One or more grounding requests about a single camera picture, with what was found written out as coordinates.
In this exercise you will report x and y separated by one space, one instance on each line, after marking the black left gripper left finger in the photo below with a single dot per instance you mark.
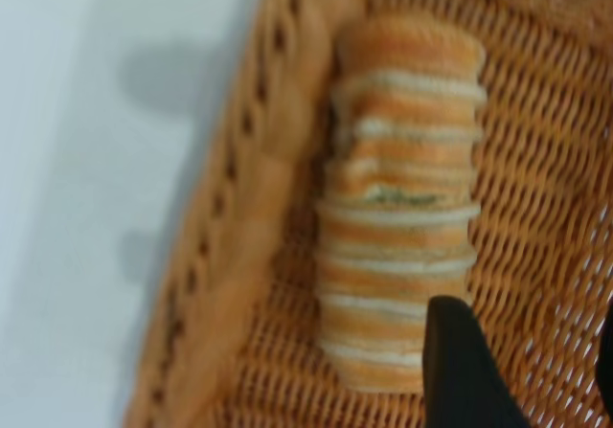
460 375

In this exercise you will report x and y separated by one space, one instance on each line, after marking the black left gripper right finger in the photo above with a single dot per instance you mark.
606 380

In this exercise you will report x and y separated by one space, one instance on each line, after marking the striped orange bread roll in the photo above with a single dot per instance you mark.
397 208

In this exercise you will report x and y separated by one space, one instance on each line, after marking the orange woven wicker basket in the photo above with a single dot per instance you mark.
551 160

